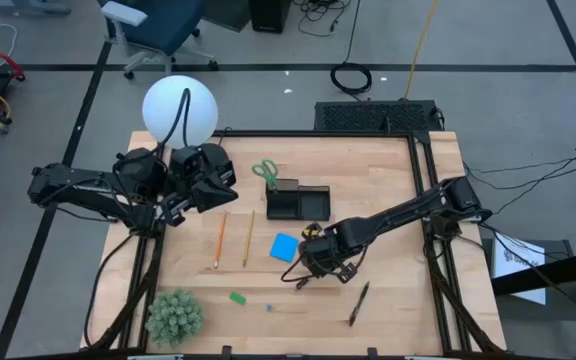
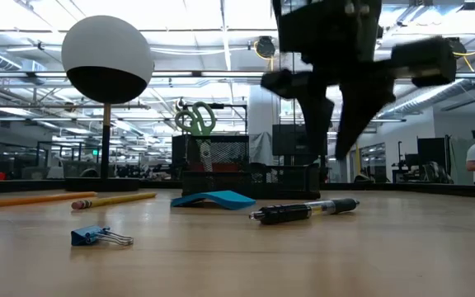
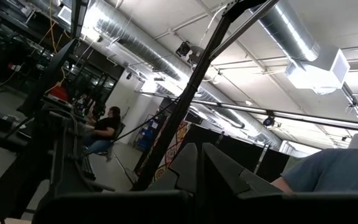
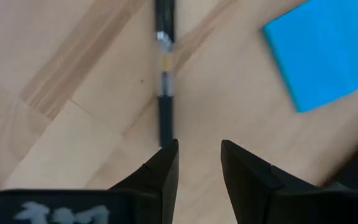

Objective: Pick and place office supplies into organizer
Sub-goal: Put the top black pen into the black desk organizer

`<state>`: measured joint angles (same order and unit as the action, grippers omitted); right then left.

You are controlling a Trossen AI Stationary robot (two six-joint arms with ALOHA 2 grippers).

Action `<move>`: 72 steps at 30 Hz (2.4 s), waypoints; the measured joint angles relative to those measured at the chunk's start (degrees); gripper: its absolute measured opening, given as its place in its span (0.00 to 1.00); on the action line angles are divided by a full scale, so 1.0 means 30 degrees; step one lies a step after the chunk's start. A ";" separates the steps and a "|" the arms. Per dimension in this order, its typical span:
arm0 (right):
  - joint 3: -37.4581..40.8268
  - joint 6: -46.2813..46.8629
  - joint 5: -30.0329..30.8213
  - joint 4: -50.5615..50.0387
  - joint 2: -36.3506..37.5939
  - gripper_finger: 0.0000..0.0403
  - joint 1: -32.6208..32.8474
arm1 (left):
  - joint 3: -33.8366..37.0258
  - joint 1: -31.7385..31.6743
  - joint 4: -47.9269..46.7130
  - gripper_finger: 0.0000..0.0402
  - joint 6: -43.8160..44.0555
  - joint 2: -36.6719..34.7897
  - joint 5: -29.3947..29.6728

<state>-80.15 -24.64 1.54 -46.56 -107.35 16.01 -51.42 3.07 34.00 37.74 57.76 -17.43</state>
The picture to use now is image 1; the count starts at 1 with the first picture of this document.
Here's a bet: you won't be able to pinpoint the blue sticky note pad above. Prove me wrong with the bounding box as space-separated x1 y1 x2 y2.
268 232 300 264

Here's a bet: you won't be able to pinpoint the black mesh computer case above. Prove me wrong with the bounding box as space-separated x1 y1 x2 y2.
313 99 444 134

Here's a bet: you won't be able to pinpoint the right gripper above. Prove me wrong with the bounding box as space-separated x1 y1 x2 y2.
297 229 361 285

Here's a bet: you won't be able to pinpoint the black slanted beam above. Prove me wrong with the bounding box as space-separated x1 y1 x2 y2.
490 247 576 301

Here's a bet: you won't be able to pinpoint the white globe table lamp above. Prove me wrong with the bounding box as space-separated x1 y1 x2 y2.
141 74 222 151

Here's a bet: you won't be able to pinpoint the tangled black floor cables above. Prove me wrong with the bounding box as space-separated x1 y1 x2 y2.
291 0 354 40

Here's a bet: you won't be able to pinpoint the coiled black cable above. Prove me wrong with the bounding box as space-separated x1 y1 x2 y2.
329 0 373 99

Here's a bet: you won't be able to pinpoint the grey desk base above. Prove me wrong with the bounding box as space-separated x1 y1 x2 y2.
0 0 73 16

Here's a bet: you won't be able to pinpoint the yellow hanging cable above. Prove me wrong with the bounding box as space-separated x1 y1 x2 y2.
403 0 440 100

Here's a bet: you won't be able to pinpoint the black mesh desk organizer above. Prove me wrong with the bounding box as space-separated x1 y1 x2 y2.
265 178 332 223

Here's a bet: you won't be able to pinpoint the potted green plant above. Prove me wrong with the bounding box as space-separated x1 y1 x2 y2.
144 288 205 347

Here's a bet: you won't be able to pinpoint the yellow pencil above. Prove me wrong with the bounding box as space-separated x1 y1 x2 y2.
241 208 256 268

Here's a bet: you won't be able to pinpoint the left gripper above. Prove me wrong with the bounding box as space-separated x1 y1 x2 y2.
159 143 239 227

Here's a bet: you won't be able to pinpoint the blue office chair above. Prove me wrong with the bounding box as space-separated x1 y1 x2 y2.
98 0 220 81

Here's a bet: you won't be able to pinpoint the white printed paper sheet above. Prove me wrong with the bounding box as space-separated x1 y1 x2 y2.
491 232 548 306

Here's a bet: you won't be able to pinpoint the dark red pen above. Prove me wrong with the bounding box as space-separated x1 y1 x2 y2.
347 280 371 328

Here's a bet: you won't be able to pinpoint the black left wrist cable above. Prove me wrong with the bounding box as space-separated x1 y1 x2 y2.
159 87 192 151

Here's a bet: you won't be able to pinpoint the orange pencil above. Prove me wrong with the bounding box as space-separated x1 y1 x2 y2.
212 210 230 270

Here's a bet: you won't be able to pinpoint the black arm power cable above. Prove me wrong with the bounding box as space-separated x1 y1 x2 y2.
83 232 137 350

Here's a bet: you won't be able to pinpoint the grey side table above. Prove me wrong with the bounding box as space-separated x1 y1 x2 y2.
481 238 576 360

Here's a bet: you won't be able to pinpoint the green handled scissors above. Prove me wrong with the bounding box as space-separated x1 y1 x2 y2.
251 158 280 194

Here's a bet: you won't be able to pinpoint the black computer tower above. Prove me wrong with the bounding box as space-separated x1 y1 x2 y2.
247 0 293 35

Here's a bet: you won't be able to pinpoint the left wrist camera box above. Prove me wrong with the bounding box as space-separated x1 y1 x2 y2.
169 145 203 177

